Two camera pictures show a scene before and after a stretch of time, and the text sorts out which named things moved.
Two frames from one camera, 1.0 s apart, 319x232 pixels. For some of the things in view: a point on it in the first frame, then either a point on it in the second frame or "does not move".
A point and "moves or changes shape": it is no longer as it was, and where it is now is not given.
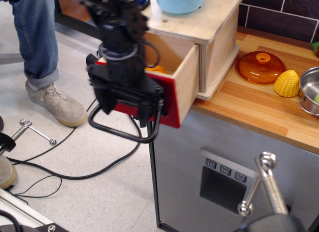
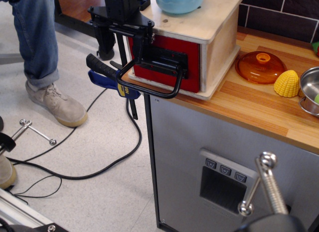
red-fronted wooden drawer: [176, 73] moves or changes shape
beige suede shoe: [66, 110] does not move
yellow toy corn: [287, 84] does not move
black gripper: [119, 73] -> [121, 11]
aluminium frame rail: [27, 215] does not move
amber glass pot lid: [259, 68] does not move
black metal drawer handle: [91, 122] -> [166, 61]
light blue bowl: [179, 6] does not move
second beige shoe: [8, 173] does not move
